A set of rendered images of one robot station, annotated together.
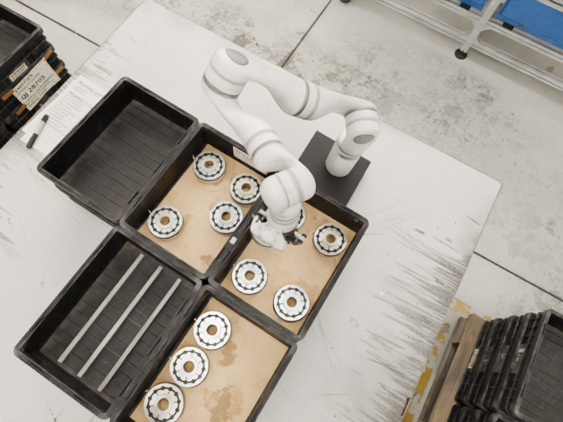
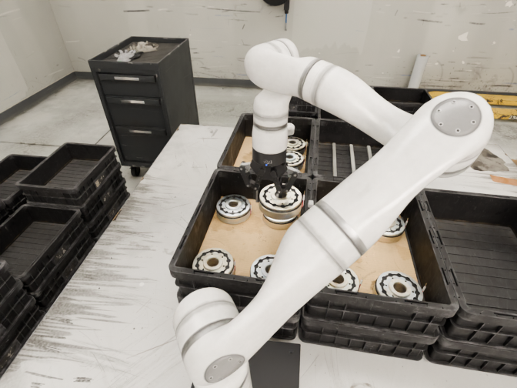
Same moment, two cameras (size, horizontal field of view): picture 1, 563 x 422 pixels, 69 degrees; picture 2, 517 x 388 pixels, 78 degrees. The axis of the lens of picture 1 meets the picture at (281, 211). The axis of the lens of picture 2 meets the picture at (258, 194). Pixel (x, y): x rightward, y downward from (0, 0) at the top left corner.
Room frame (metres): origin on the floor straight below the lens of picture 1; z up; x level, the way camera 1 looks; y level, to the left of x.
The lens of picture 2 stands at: (0.89, -0.16, 1.49)
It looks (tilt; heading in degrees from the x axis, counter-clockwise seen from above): 39 degrees down; 167
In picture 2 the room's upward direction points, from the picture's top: straight up
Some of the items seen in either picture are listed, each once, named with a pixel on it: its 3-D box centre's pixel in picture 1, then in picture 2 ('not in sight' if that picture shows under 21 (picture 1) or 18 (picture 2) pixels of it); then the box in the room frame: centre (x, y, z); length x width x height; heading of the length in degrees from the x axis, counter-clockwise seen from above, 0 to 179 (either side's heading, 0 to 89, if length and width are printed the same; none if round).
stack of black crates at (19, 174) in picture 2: not in sight; (22, 199); (-0.78, -1.16, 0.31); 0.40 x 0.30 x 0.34; 159
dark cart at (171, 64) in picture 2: not in sight; (156, 111); (-1.51, -0.40, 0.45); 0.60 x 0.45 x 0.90; 159
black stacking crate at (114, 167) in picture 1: (126, 153); (491, 262); (0.53, 0.51, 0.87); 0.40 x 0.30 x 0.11; 157
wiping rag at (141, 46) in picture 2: not in sight; (143, 45); (-1.64, -0.41, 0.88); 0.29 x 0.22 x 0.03; 159
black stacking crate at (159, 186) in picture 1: (205, 203); (365, 246); (0.42, 0.23, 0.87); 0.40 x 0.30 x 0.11; 157
